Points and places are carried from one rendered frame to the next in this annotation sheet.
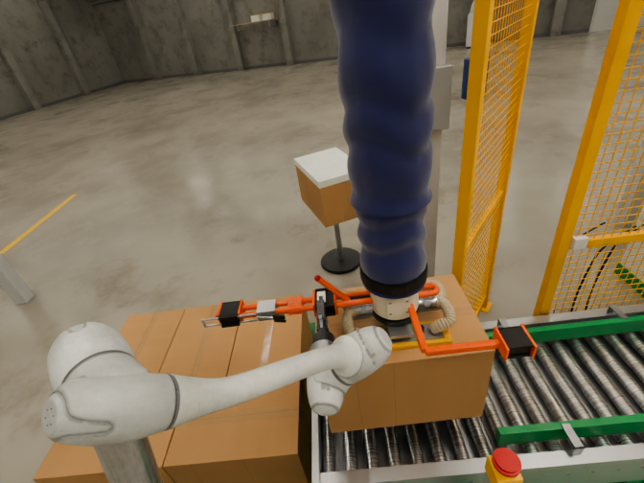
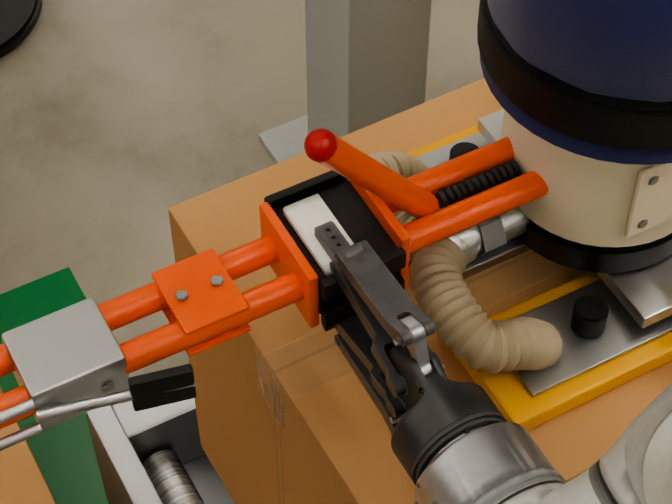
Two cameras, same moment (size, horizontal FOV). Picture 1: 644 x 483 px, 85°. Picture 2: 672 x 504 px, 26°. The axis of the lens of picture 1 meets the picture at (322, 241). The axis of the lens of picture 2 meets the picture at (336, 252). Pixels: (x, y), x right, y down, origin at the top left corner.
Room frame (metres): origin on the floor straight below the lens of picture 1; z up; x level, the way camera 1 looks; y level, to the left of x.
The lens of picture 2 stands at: (0.36, 0.39, 2.05)
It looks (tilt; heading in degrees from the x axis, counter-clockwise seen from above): 51 degrees down; 327
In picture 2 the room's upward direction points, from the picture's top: straight up
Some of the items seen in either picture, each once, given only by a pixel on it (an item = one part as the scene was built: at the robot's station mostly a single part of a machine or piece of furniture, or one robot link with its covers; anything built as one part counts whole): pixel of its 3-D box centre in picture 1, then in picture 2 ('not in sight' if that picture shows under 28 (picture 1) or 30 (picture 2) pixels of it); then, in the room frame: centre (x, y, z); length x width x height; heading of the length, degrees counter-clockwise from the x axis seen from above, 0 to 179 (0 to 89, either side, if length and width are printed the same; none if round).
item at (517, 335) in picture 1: (514, 341); not in sight; (0.64, -0.50, 1.21); 0.09 x 0.08 x 0.05; 176
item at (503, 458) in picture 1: (506, 463); not in sight; (0.41, -0.39, 1.02); 0.07 x 0.07 x 0.04
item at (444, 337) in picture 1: (400, 333); (658, 292); (0.83, -0.22, 1.10); 0.34 x 0.10 x 0.05; 86
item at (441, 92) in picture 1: (429, 101); not in sight; (1.81, -0.65, 1.62); 0.20 x 0.05 x 0.30; 86
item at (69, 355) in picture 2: (267, 310); (67, 363); (0.96, 0.24, 1.20); 0.07 x 0.07 x 0.04; 86
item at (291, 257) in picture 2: (325, 302); (334, 245); (0.94, 0.03, 1.20); 0.10 x 0.08 x 0.06; 176
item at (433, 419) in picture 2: (323, 335); (429, 407); (0.79, 0.05, 1.21); 0.09 x 0.07 x 0.08; 176
